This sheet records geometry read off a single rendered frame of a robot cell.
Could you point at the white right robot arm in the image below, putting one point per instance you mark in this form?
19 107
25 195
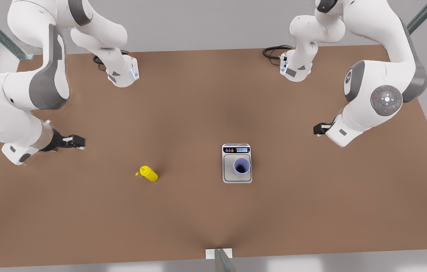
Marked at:
16 98

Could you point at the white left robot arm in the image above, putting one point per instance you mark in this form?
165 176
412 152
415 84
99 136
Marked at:
372 75

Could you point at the pale purple cup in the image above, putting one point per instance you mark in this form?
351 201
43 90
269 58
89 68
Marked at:
242 166

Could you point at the yellow sauce bottle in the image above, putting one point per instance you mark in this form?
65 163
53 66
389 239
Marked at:
149 173

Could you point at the silver digital kitchen scale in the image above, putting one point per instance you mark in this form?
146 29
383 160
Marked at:
237 163

